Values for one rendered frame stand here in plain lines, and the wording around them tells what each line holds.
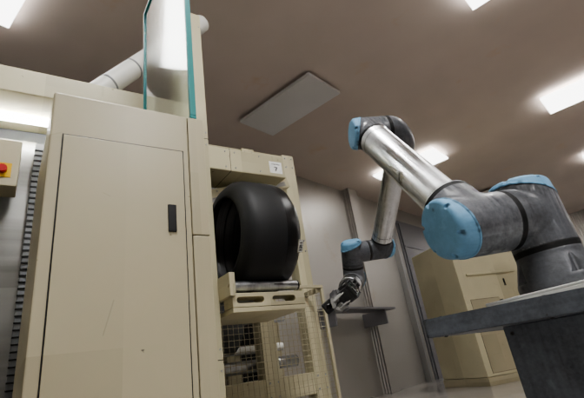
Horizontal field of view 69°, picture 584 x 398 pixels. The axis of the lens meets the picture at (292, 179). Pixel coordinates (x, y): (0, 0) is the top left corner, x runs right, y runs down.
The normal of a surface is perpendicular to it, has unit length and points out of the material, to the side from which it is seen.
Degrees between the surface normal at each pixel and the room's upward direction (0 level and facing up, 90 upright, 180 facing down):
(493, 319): 90
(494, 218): 100
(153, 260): 90
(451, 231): 97
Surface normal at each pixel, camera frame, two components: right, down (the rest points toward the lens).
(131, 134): 0.52, -0.42
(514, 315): -0.68, -0.22
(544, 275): -0.78, -0.42
